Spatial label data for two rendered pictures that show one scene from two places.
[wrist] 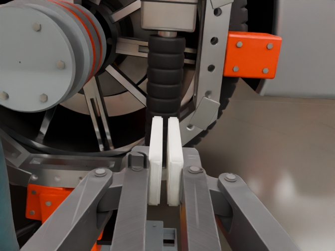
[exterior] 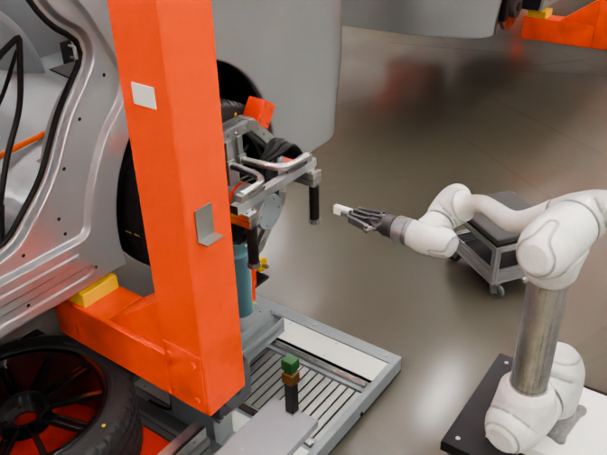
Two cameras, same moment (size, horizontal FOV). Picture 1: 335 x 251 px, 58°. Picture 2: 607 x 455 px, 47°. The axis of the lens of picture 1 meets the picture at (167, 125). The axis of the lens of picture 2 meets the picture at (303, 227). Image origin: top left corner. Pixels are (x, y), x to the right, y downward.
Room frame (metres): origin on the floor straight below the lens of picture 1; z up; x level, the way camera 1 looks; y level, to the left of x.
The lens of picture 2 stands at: (-1.00, 1.70, 1.99)
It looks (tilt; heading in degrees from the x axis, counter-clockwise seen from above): 31 degrees down; 309
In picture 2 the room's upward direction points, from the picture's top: 1 degrees counter-clockwise
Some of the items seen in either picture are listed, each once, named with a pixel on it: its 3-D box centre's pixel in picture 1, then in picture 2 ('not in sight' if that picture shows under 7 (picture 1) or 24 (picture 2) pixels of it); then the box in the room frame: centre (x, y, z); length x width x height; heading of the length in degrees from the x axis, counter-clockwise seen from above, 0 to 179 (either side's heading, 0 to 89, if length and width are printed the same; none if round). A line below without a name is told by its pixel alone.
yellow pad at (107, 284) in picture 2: not in sight; (87, 284); (0.70, 0.70, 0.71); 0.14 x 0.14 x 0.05; 2
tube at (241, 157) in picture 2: not in sight; (274, 149); (0.41, 0.08, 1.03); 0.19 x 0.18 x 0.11; 2
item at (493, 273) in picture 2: not in sight; (501, 243); (0.03, -1.15, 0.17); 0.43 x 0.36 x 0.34; 148
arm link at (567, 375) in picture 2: not in sight; (554, 377); (-0.61, 0.01, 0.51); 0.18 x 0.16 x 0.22; 83
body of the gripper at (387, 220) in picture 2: not in sight; (382, 224); (0.02, 0.00, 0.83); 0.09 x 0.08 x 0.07; 2
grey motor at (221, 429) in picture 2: not in sight; (195, 380); (0.48, 0.49, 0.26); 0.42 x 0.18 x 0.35; 2
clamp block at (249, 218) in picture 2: not in sight; (243, 215); (0.32, 0.35, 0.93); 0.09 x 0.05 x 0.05; 2
